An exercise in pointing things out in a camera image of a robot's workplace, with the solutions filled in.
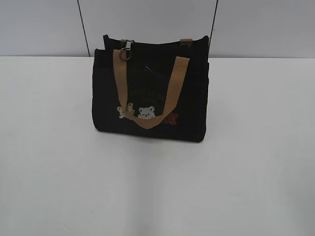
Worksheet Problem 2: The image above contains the black canvas tote bag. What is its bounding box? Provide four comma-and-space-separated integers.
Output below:
92, 35, 209, 143

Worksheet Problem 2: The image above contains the silver zipper pull with ring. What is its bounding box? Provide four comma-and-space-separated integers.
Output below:
119, 39, 134, 61

